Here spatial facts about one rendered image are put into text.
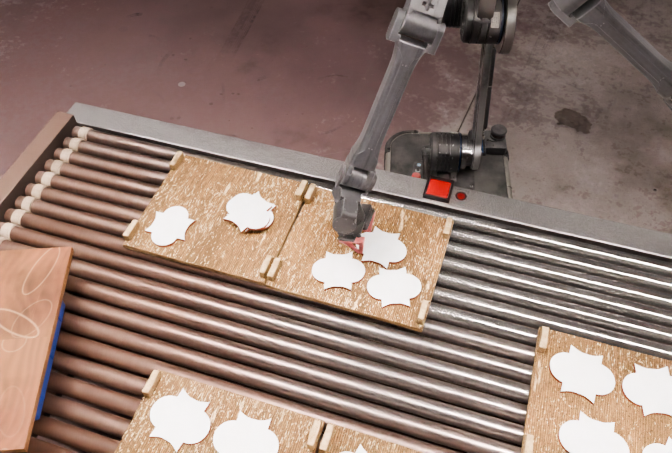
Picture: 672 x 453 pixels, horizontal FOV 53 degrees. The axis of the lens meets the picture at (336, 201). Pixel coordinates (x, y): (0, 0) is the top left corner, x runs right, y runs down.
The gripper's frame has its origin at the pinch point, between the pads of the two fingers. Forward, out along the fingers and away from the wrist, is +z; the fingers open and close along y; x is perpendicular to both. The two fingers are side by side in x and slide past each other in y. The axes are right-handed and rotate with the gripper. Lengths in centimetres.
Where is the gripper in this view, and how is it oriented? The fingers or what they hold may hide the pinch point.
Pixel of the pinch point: (363, 241)
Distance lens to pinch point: 176.4
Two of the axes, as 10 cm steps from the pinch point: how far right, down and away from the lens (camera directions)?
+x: -9.0, -0.6, 4.4
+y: 3.4, -7.3, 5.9
